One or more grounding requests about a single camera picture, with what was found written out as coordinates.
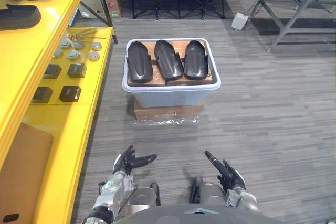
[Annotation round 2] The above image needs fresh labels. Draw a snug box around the silver robot leg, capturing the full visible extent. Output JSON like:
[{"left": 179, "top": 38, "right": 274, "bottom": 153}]
[
  {"left": 188, "top": 177, "right": 227, "bottom": 207},
  {"left": 125, "top": 182, "right": 161, "bottom": 216}
]

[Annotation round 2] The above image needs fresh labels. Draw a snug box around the yellow metal shelf unit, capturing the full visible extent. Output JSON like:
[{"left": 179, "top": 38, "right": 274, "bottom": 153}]
[{"left": 0, "top": 0, "right": 118, "bottom": 224}]

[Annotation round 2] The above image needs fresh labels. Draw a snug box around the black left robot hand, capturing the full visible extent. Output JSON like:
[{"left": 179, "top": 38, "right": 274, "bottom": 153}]
[{"left": 113, "top": 144, "right": 158, "bottom": 175}]

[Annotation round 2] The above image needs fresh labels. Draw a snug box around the small black oval part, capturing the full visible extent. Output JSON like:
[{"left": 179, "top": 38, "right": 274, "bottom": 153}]
[{"left": 2, "top": 213, "right": 20, "bottom": 223}]

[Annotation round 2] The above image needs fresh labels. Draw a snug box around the dark robot torso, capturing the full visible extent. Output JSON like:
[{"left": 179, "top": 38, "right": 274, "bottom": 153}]
[{"left": 114, "top": 202, "right": 288, "bottom": 224}]

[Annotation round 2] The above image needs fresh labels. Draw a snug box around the brown cardboard box under bin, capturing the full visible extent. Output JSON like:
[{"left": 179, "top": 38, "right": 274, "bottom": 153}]
[{"left": 134, "top": 100, "right": 204, "bottom": 121}]

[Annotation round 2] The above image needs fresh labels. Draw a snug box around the grey folding metal stand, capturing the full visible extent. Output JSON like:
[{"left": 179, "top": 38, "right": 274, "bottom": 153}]
[{"left": 247, "top": 0, "right": 336, "bottom": 54}]

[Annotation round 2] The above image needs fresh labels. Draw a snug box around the silver left robot leg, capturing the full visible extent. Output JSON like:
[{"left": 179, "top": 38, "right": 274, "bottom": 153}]
[{"left": 125, "top": 182, "right": 161, "bottom": 216}]

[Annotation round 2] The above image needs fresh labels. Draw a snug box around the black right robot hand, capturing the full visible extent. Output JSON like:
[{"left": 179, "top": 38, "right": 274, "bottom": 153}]
[{"left": 204, "top": 150, "right": 247, "bottom": 193}]

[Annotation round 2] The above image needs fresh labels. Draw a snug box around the black plastic housing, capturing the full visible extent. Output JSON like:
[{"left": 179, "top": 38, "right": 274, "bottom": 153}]
[
  {"left": 127, "top": 41, "right": 154, "bottom": 83},
  {"left": 154, "top": 39, "right": 185, "bottom": 81},
  {"left": 184, "top": 39, "right": 210, "bottom": 80},
  {"left": 0, "top": 4, "right": 42, "bottom": 31}
]

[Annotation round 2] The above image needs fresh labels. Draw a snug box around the silver right robot leg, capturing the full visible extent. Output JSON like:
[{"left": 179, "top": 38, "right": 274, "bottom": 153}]
[{"left": 188, "top": 177, "right": 227, "bottom": 207}]

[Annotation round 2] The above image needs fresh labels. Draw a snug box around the clear plastic film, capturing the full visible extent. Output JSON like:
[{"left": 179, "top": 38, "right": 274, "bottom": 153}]
[{"left": 133, "top": 115, "right": 200, "bottom": 127}]

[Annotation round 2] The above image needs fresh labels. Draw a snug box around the black square block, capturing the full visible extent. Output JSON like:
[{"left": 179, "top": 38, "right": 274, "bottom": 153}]
[
  {"left": 58, "top": 85, "right": 82, "bottom": 103},
  {"left": 30, "top": 87, "right": 54, "bottom": 104},
  {"left": 42, "top": 64, "right": 62, "bottom": 80},
  {"left": 67, "top": 62, "right": 88, "bottom": 79}
]

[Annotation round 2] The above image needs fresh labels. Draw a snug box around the white plastic storage bin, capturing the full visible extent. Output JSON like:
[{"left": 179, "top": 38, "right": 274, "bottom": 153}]
[{"left": 122, "top": 37, "right": 222, "bottom": 109}]

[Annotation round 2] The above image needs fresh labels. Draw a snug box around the brown cardboard bin insert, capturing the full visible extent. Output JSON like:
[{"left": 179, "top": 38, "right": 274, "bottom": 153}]
[{"left": 127, "top": 40, "right": 219, "bottom": 88}]

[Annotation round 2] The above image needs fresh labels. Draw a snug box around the white power adapter box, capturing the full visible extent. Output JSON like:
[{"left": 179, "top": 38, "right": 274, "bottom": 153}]
[{"left": 230, "top": 12, "right": 249, "bottom": 31}]

